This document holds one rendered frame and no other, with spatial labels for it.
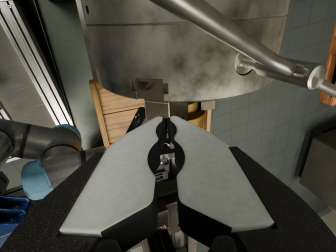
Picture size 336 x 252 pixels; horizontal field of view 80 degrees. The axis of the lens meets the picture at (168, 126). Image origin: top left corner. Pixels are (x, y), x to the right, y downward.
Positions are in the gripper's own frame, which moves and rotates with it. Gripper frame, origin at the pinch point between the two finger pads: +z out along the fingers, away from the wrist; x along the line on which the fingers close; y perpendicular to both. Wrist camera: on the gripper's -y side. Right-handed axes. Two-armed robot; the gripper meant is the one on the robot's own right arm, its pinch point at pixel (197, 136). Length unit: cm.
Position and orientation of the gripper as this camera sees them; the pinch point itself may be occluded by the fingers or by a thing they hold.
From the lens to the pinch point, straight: 47.7
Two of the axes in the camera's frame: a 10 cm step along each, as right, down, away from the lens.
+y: 0.1, 8.7, 4.9
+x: 3.4, 4.6, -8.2
